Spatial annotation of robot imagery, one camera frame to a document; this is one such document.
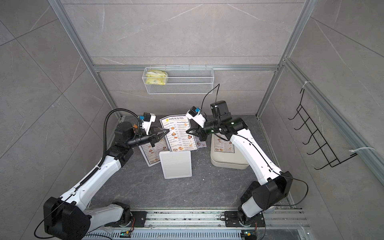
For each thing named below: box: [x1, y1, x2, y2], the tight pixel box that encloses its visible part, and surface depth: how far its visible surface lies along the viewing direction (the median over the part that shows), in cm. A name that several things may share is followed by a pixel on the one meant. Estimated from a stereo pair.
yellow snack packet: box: [145, 70, 168, 86], surface depth 89 cm
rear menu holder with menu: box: [138, 136, 171, 167], surface depth 90 cm
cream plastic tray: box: [210, 134, 250, 170], surface depth 100 cm
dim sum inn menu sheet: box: [159, 114, 199, 152], surface depth 71 cm
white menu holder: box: [159, 151, 193, 179], surface depth 81 cm
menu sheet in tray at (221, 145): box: [214, 132, 235, 153], surface depth 103 cm
